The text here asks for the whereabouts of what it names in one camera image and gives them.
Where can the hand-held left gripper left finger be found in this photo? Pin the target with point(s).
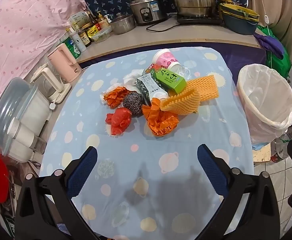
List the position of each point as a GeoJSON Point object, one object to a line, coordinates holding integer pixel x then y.
{"type": "Point", "coordinates": [84, 170]}

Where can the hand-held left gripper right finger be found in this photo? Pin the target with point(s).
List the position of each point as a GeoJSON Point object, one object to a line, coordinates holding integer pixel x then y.
{"type": "Point", "coordinates": [210, 170]}

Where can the red plastic bag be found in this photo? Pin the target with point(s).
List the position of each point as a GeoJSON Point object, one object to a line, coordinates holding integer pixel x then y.
{"type": "Point", "coordinates": [118, 122]}

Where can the white trash bin with liner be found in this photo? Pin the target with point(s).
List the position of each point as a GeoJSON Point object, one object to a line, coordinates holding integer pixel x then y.
{"type": "Point", "coordinates": [265, 100]}

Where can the large orange plastic bag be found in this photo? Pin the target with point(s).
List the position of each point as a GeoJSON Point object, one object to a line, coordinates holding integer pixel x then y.
{"type": "Point", "coordinates": [160, 122]}

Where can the curled orange foam net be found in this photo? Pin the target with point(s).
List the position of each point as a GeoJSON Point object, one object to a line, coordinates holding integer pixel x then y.
{"type": "Point", "coordinates": [180, 103]}

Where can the small orange plastic bag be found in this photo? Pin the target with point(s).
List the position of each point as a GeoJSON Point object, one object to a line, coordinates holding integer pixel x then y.
{"type": "Point", "coordinates": [116, 96]}

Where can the steel wool scrubber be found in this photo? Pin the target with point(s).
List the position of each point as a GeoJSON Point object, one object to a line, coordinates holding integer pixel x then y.
{"type": "Point", "coordinates": [133, 103]}

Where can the light green cardboard box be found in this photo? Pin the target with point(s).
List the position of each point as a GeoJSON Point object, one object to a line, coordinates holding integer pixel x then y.
{"type": "Point", "coordinates": [170, 82]}

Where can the white tissue paper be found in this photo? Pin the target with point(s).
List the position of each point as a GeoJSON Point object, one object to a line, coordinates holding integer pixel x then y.
{"type": "Point", "coordinates": [132, 77]}

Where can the dark green drink carton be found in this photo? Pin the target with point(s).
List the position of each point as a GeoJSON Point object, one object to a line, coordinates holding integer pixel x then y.
{"type": "Point", "coordinates": [146, 85]}

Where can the pink paper cup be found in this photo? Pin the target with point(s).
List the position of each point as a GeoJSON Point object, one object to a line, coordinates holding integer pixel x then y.
{"type": "Point", "coordinates": [164, 60]}

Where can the beige dirty stool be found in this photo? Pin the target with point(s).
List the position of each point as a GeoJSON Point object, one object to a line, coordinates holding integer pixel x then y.
{"type": "Point", "coordinates": [260, 155]}

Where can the white cylindrical appliance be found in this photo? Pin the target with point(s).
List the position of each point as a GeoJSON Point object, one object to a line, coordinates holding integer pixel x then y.
{"type": "Point", "coordinates": [23, 142]}

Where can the green plastic bag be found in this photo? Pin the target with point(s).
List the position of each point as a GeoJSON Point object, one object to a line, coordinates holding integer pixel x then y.
{"type": "Point", "coordinates": [278, 65]}

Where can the clear domed appliance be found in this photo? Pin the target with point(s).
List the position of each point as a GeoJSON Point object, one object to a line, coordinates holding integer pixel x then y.
{"type": "Point", "coordinates": [8, 100]}

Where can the pink electric kettle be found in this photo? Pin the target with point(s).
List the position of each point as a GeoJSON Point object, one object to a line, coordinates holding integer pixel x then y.
{"type": "Point", "coordinates": [63, 62]}

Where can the dark purple table cover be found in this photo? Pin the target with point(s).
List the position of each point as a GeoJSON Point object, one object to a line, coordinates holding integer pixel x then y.
{"type": "Point", "coordinates": [245, 57]}

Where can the purple cloth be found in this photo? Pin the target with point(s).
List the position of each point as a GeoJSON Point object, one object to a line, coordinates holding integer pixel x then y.
{"type": "Point", "coordinates": [268, 42]}

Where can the green white canister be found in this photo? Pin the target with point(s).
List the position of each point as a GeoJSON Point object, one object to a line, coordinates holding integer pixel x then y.
{"type": "Point", "coordinates": [71, 48]}

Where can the white bottle dark cap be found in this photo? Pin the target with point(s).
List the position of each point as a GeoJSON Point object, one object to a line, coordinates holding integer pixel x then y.
{"type": "Point", "coordinates": [77, 43]}

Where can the dark bottle white label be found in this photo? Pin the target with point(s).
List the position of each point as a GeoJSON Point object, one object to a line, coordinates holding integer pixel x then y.
{"type": "Point", "coordinates": [84, 40]}

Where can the clear plastic food container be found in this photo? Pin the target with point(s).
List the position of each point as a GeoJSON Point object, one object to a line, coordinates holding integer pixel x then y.
{"type": "Point", "coordinates": [102, 36]}

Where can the yellow seasoning packet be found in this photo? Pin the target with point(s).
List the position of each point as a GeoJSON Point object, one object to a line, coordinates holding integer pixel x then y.
{"type": "Point", "coordinates": [93, 31]}

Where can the yellow plastic basin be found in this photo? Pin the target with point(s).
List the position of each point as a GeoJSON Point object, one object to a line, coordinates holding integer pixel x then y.
{"type": "Point", "coordinates": [250, 17]}
{"type": "Point", "coordinates": [238, 7]}

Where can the beige curtain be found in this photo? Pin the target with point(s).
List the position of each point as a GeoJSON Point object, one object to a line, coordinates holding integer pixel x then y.
{"type": "Point", "coordinates": [283, 10]}

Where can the yellow cap sauce bottle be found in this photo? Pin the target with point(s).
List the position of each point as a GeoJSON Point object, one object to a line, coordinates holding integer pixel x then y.
{"type": "Point", "coordinates": [103, 22]}

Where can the small steel pot with lid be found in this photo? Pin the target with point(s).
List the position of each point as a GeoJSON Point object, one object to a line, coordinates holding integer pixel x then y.
{"type": "Point", "coordinates": [122, 25]}

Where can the black induction cooker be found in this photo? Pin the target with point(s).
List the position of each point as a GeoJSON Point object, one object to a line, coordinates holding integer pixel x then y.
{"type": "Point", "coordinates": [198, 20]}

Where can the tall dark sauce bottle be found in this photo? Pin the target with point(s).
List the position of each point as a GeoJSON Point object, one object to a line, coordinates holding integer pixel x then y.
{"type": "Point", "coordinates": [91, 20]}

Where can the white printed box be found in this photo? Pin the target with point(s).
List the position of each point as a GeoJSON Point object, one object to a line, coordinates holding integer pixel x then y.
{"type": "Point", "coordinates": [79, 18]}

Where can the stainless steel rice cooker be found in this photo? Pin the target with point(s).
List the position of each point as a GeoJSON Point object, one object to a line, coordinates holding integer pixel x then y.
{"type": "Point", "coordinates": [148, 7]}

